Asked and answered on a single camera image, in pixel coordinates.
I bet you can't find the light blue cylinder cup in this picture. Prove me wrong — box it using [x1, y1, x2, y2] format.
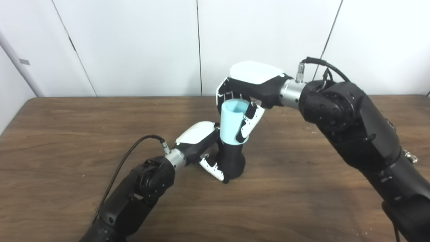
[219, 99, 251, 145]

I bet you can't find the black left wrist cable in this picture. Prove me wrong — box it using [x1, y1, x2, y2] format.
[92, 134, 172, 226]

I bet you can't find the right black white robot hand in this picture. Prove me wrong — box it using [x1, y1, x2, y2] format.
[215, 60, 293, 143]

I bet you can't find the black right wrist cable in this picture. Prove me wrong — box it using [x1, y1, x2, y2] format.
[295, 57, 419, 242]

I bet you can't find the black flared nozzle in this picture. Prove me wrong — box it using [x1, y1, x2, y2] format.
[217, 139, 246, 184]

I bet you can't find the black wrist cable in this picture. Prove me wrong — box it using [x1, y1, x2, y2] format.
[295, 57, 419, 242]
[92, 134, 172, 226]

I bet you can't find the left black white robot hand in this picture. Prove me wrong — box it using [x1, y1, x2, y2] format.
[175, 121, 225, 182]

